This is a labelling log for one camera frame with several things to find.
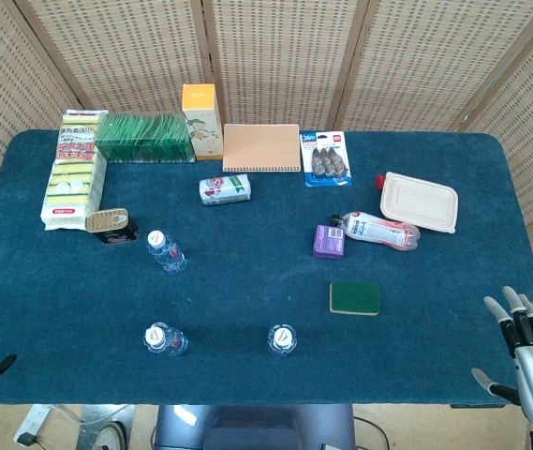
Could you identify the yellow sponge multipack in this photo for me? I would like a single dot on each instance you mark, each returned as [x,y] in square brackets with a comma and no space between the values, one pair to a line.
[71,178]

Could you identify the orange spiral notebook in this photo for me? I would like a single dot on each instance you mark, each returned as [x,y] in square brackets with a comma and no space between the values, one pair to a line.
[261,146]

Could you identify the clear box green sachets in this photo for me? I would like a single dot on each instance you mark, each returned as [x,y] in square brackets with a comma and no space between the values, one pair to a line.
[144,138]

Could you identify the metal table foot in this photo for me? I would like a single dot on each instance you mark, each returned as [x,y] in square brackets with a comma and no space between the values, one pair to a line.
[102,429]

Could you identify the small purple box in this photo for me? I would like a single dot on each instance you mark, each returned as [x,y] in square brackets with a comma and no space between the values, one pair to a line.
[329,241]

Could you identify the tall orange pomelo carton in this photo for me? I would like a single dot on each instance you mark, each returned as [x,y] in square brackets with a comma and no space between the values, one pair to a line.
[202,122]

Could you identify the black luncheon meat can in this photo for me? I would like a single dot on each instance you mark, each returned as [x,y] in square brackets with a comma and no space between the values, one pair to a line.
[109,225]

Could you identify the lying bottle white red label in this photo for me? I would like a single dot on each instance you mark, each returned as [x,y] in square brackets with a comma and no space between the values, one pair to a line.
[378,230]

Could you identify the dark robot base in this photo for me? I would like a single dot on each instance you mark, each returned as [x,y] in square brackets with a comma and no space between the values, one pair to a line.
[247,429]

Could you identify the clear water bottle white cap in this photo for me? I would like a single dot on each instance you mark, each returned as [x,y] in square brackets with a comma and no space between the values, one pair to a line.
[282,340]
[165,250]
[163,338]

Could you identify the beige lidded lunch box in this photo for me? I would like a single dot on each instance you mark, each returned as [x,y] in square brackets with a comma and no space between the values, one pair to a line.
[418,201]

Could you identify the white power strip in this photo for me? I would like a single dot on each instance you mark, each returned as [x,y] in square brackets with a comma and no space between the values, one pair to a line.
[32,424]

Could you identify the green yellow scouring sponge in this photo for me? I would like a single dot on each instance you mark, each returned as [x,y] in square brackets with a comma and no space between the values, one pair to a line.
[354,297]

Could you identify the woven bamboo folding screen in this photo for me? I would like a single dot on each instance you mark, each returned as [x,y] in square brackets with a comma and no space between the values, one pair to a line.
[285,56]

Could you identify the blue table cloth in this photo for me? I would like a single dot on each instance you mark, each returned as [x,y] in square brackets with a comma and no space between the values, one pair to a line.
[247,300]

